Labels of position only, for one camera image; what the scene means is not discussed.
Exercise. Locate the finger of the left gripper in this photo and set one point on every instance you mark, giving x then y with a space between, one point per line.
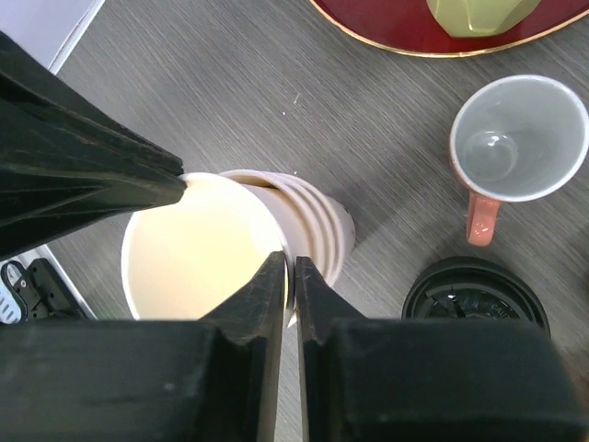
65 164

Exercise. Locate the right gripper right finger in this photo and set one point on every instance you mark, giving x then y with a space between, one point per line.
317 305

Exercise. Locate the green cup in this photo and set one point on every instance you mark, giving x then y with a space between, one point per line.
479 18

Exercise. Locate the pink mug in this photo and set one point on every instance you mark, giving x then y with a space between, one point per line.
518 139

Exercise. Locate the stack of white paper cups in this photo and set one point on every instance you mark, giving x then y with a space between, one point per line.
181 261

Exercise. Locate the stack of black lids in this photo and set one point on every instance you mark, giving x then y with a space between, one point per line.
472 288

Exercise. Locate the red round tray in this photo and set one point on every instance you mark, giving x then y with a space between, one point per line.
409 28

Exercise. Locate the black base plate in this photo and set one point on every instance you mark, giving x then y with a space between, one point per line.
36 292

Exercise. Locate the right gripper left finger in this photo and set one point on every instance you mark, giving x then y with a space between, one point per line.
240 369

